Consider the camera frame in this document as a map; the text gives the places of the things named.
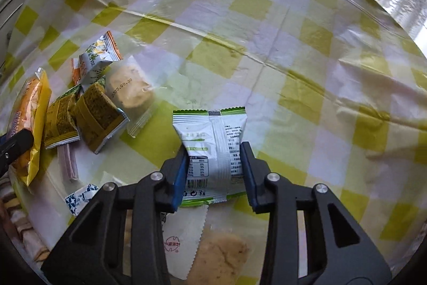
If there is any white green-edged snack packet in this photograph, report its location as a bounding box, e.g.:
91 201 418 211
172 107 249 207

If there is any clear round cookie packet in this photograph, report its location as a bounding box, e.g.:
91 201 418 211
105 56 161 139

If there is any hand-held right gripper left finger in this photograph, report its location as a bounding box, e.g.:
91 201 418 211
41 146 191 285

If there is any striped towel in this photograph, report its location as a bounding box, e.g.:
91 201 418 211
0 171 50 266

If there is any orange lemon-print snack packet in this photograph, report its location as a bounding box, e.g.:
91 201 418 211
71 31 123 87

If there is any clear red-stamp cookie packet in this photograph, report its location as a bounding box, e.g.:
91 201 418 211
160 205 251 285

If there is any olive yellow snack packet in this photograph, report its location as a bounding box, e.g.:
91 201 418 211
73 83 131 154
43 86 82 150

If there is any yellow bread packet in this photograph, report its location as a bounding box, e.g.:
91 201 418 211
6 67 52 187

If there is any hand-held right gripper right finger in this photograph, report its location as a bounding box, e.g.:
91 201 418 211
240 141 392 285

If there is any small white-blue packet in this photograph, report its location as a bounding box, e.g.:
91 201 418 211
64 183 100 217

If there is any yellow checked plastic tablecloth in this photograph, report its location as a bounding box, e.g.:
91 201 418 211
0 0 427 285

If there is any pink wafer stick packet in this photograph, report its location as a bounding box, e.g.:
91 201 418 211
57 143 80 184

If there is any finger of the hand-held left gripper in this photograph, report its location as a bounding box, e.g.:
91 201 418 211
0 130 35 176

